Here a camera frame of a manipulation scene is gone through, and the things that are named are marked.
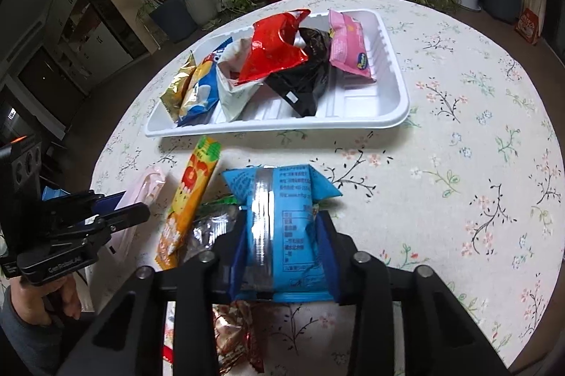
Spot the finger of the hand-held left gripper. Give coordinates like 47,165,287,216
99,202,151,234
90,192,127,215

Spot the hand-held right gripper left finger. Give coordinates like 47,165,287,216
56,218,249,376

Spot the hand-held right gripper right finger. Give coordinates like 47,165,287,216
315,210,509,376

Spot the pale pink snack packet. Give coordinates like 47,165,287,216
108,165,168,258

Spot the light blue snack packet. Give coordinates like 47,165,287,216
220,163,343,304

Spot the gold snack packet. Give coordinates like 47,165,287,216
159,51,197,122

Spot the blue yellow snack packet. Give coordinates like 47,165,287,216
176,38,233,128

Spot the white plastic tray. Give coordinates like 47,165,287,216
144,8,411,139

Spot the white silver snack packet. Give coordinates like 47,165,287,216
217,38,266,123

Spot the black snack packet white label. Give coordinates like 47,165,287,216
264,57,330,118

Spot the dark brown patterned snack packet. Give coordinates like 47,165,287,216
297,27,332,66

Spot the person's left forearm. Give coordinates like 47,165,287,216
0,292,63,376

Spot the person's left hand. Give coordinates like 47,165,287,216
11,274,83,331

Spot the green silver snack packet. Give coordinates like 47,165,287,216
187,195,242,264

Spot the orange snack packet green end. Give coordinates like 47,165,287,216
154,136,222,271

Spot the brown red snack packet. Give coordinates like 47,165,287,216
211,299,266,375

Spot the red white snack packet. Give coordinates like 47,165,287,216
163,301,178,364

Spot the small plant in white pot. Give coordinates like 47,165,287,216
180,0,220,26

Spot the red paper bag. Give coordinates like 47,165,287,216
514,8,542,46

